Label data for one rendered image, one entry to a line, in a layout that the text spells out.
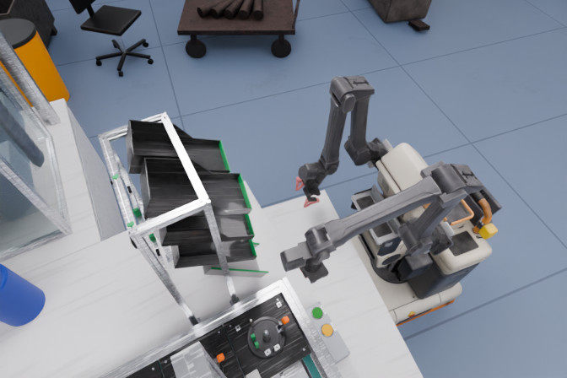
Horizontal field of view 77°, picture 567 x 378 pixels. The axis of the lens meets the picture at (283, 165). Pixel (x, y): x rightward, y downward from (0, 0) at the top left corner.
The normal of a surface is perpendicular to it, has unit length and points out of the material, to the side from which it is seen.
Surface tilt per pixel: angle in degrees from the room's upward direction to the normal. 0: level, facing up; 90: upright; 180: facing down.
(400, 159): 42
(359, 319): 0
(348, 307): 0
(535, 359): 0
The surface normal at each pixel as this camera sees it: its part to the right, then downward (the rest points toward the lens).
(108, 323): 0.02, -0.62
